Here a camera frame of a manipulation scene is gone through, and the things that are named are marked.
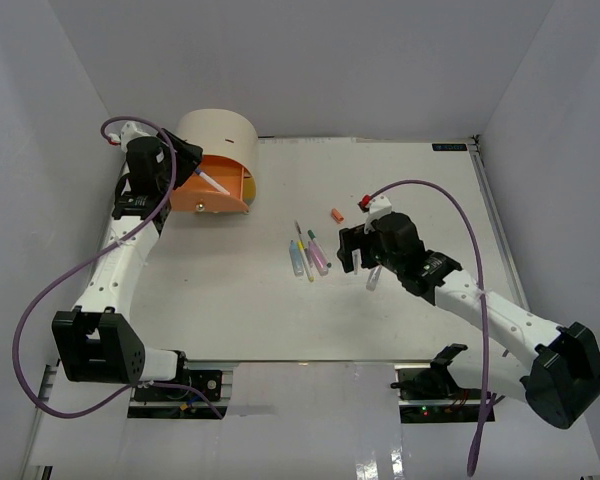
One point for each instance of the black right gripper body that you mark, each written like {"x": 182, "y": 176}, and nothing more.
{"x": 370, "y": 247}

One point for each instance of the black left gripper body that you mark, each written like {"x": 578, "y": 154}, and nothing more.
{"x": 186, "y": 161}

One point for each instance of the orange top drawer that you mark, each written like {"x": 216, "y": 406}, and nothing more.
{"x": 229, "y": 173}

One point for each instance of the blue capped white marker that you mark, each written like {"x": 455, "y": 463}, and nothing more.
{"x": 212, "y": 182}

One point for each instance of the green capped pen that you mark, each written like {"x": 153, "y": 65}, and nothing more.
{"x": 319, "y": 249}

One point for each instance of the yellow pen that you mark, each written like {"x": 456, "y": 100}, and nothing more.
{"x": 305, "y": 262}

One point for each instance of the thin grey pen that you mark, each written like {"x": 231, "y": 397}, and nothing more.
{"x": 300, "y": 235}

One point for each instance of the yellow drawer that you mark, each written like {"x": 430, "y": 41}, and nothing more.
{"x": 249, "y": 190}

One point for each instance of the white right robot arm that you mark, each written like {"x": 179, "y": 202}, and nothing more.
{"x": 555, "y": 369}

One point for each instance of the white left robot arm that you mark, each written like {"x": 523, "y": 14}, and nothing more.
{"x": 95, "y": 339}

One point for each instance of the beige cylindrical drawer organizer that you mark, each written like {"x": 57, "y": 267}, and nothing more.
{"x": 222, "y": 133}

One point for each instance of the orange capped clear highlighter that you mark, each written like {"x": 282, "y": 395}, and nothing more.
{"x": 373, "y": 278}

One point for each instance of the orange pen cap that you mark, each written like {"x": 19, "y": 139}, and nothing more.
{"x": 337, "y": 216}

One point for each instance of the pink highlighter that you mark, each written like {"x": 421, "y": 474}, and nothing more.
{"x": 318, "y": 259}

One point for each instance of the blue highlighter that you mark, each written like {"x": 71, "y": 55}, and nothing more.
{"x": 296, "y": 259}

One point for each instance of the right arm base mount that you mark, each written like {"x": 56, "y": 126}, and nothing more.
{"x": 429, "y": 394}

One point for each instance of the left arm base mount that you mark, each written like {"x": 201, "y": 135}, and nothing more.
{"x": 196, "y": 395}

